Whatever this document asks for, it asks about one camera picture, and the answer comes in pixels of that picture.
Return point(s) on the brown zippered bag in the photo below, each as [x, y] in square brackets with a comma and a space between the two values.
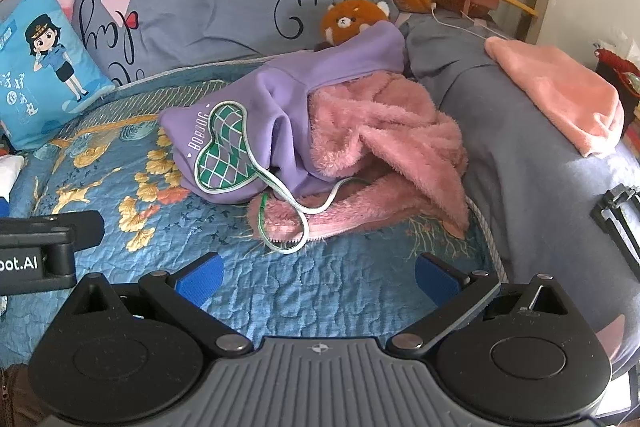
[12, 397]

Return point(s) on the blue cartoon cushion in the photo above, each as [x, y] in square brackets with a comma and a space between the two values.
[45, 72]

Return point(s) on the pink fluffy garment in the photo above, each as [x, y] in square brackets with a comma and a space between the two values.
[380, 127]

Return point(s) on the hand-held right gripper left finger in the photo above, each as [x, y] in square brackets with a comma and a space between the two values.
[200, 279]

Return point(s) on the grey bed sheet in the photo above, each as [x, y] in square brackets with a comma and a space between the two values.
[525, 187]

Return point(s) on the purple sweatshirt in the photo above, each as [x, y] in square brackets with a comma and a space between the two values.
[280, 107]

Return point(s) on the blue floral quilted blanket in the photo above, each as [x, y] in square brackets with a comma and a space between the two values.
[300, 287]

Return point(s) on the white cloth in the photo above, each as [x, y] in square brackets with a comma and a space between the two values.
[10, 172]

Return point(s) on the black folding frame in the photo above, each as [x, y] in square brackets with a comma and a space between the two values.
[612, 227]

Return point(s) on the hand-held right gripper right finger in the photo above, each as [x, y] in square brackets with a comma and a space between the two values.
[435, 279]

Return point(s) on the red knitted item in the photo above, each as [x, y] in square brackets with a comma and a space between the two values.
[615, 67]

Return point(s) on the red panda plush toy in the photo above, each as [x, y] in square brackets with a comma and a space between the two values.
[345, 19]

